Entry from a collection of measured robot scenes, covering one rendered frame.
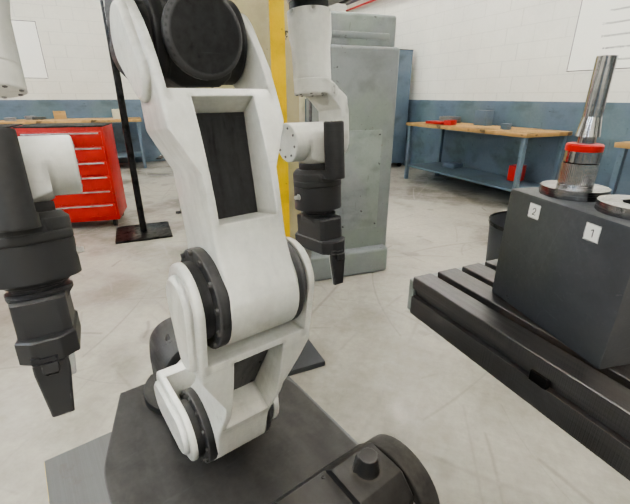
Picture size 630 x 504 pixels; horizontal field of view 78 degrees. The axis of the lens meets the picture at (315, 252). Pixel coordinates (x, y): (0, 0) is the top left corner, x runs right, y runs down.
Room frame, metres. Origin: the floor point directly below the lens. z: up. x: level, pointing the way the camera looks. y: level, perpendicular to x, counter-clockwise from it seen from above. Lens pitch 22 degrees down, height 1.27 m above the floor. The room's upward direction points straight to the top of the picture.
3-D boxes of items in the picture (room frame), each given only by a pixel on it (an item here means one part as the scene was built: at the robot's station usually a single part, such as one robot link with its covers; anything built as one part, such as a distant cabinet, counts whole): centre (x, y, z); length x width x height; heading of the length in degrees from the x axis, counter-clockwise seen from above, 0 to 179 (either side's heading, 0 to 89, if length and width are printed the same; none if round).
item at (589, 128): (0.57, -0.38, 1.26); 0.03 x 0.03 x 0.11
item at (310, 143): (0.71, 0.00, 1.17); 0.11 x 0.11 x 0.11; 37
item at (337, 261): (0.66, -0.04, 0.97); 0.03 x 0.02 x 0.06; 126
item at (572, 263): (0.52, -0.39, 1.04); 0.22 x 0.12 x 0.20; 12
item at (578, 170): (0.57, -0.38, 1.17); 0.05 x 0.05 x 0.05
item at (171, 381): (0.65, 0.21, 0.68); 0.21 x 0.20 x 0.13; 37
